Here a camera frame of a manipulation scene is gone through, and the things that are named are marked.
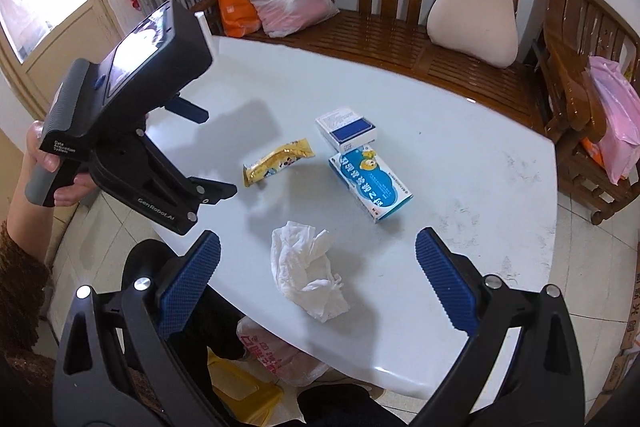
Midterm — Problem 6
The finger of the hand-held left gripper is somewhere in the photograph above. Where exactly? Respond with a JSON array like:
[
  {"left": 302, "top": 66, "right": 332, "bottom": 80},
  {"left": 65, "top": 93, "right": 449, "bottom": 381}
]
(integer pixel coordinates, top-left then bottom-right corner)
[
  {"left": 166, "top": 94, "right": 209, "bottom": 124},
  {"left": 187, "top": 176, "right": 238, "bottom": 208}
]

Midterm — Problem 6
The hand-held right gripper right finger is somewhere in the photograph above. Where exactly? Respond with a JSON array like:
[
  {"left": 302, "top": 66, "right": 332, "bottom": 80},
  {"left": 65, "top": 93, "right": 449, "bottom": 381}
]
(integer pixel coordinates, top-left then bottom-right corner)
[{"left": 416, "top": 227, "right": 587, "bottom": 427}]

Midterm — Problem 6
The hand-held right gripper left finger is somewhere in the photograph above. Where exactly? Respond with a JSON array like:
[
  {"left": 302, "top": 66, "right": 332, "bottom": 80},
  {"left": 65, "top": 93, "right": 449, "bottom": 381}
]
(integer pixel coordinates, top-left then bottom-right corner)
[{"left": 52, "top": 230, "right": 236, "bottom": 427}]

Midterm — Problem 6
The yellow snack wrapper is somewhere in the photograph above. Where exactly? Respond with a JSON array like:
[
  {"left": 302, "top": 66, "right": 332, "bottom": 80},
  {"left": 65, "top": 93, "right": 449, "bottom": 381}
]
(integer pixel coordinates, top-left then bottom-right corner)
[{"left": 243, "top": 138, "right": 315, "bottom": 188}]

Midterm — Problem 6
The bin with white plastic bag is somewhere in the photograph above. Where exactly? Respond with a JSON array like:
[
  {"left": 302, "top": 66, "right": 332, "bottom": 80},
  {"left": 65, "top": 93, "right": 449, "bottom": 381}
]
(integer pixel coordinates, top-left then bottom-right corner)
[{"left": 236, "top": 316, "right": 328, "bottom": 388}]

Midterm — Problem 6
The white tissue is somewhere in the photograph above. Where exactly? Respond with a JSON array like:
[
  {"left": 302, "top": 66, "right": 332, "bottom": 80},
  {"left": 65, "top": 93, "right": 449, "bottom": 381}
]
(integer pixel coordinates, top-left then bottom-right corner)
[{"left": 271, "top": 221, "right": 351, "bottom": 323}]

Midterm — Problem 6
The person's left forearm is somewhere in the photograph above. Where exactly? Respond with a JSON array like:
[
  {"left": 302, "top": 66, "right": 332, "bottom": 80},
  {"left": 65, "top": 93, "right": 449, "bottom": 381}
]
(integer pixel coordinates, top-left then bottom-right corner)
[{"left": 0, "top": 207, "right": 76, "bottom": 358}]

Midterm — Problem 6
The person's left hand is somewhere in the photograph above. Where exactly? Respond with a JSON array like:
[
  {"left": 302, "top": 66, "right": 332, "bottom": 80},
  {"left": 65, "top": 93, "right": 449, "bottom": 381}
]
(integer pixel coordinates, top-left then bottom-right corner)
[{"left": 20, "top": 121, "right": 98, "bottom": 228}]

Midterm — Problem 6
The orange bag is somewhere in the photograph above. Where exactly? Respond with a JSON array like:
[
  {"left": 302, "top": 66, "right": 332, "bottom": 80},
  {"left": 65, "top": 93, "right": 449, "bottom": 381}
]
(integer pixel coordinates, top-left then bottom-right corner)
[{"left": 214, "top": 0, "right": 262, "bottom": 38}]

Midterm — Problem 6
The yellow plastic object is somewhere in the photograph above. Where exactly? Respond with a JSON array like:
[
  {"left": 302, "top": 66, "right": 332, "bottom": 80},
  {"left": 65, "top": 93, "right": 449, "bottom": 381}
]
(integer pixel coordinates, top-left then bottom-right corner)
[{"left": 207, "top": 347, "right": 284, "bottom": 425}]

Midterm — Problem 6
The light blue medicine box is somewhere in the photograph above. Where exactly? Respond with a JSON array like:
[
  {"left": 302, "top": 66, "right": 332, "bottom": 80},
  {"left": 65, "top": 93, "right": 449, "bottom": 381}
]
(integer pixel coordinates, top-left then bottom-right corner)
[{"left": 328, "top": 147, "right": 415, "bottom": 224}]

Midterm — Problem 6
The white top wooden coffee table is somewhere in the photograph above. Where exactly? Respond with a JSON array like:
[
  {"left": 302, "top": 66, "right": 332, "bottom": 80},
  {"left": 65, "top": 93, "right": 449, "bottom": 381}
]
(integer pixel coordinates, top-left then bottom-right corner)
[{"left": 145, "top": 34, "right": 558, "bottom": 400}]

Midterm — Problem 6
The blue and white small box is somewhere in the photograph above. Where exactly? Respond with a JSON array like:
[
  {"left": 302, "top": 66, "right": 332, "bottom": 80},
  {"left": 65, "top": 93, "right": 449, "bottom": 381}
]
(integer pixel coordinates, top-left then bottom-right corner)
[{"left": 315, "top": 107, "right": 378, "bottom": 154}]

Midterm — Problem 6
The person's right leg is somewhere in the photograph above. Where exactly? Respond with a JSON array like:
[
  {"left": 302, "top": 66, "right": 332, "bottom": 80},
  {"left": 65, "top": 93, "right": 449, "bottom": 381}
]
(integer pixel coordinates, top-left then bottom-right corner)
[{"left": 296, "top": 383, "right": 401, "bottom": 427}]

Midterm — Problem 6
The printed low cardboard box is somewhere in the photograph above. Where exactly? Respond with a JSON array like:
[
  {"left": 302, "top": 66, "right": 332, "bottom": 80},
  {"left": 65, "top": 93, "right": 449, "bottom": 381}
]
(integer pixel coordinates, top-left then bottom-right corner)
[{"left": 600, "top": 272, "right": 640, "bottom": 403}]

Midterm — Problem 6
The orange packet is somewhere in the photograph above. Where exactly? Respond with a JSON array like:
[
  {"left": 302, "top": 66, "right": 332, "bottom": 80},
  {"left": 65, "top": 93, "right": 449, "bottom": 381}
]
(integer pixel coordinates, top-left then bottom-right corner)
[{"left": 582, "top": 139, "right": 606, "bottom": 165}]

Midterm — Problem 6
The brown wooden bench sofa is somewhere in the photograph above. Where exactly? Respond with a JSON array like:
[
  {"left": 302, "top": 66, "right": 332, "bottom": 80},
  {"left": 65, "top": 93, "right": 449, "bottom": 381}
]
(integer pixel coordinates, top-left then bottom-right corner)
[{"left": 202, "top": 0, "right": 566, "bottom": 128}]

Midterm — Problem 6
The brown wooden armchair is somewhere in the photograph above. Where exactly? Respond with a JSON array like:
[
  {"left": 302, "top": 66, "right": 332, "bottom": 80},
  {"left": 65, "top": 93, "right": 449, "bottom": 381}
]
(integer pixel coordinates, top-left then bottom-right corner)
[{"left": 542, "top": 0, "right": 640, "bottom": 225}]

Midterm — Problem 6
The pink plastic bag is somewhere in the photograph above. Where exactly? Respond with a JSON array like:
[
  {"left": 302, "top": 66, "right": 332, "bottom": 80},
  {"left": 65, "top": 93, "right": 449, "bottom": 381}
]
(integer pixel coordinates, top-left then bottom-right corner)
[{"left": 587, "top": 56, "right": 640, "bottom": 185}]

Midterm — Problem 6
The beige back cushion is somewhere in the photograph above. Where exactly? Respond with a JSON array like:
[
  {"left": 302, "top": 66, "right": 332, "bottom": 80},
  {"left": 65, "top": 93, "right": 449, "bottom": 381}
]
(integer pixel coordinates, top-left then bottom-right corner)
[{"left": 426, "top": 0, "right": 519, "bottom": 68}]

